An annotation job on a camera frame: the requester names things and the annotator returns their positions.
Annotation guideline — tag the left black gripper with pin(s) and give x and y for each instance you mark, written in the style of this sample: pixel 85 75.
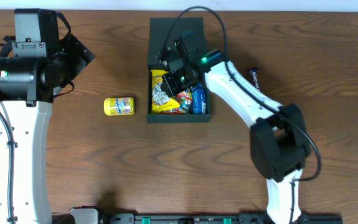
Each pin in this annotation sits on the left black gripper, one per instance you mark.
pixel 81 54

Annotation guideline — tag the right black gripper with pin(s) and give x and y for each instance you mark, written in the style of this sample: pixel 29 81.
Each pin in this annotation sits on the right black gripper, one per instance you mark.
pixel 173 84

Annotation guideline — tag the dark green lidded box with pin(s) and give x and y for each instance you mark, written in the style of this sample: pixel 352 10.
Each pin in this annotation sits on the dark green lidded box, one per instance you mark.
pixel 166 30

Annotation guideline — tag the blue Oreo cookie pack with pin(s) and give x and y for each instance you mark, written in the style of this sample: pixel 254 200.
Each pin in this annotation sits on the blue Oreo cookie pack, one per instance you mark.
pixel 199 99

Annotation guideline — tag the Haribo gummy candy bag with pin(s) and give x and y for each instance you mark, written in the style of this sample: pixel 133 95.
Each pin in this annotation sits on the Haribo gummy candy bag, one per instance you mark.
pixel 185 101

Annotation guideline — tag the yellow snack bag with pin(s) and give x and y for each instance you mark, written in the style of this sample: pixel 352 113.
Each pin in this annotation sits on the yellow snack bag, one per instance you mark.
pixel 161 102

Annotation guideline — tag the yellow Mentos gum bottle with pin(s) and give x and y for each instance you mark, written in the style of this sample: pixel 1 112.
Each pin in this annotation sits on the yellow Mentos gum bottle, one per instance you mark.
pixel 119 106

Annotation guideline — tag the purple Dairy Milk bar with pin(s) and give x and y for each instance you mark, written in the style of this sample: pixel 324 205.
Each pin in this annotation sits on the purple Dairy Milk bar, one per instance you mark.
pixel 253 77

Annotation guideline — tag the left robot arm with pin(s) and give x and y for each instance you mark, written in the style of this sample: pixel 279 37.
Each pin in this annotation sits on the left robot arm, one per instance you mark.
pixel 36 64

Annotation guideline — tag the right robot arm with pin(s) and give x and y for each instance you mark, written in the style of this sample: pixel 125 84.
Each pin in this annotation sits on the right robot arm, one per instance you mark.
pixel 279 144

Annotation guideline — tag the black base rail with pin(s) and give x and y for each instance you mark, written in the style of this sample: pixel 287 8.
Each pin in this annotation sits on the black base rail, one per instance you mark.
pixel 96 216

